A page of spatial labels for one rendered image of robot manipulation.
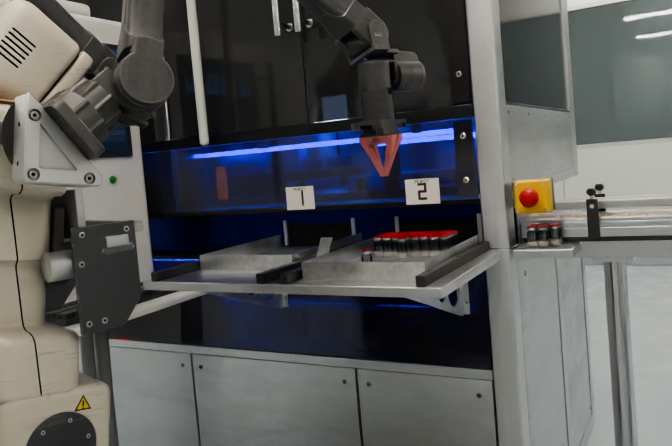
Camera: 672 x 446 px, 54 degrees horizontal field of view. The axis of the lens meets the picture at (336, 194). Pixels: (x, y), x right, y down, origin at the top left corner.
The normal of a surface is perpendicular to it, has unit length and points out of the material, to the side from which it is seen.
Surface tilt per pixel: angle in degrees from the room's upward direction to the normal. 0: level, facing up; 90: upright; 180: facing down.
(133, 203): 90
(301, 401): 90
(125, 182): 90
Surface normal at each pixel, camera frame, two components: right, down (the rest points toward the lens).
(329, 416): -0.48, 0.09
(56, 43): 0.69, -0.02
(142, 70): 0.52, -0.22
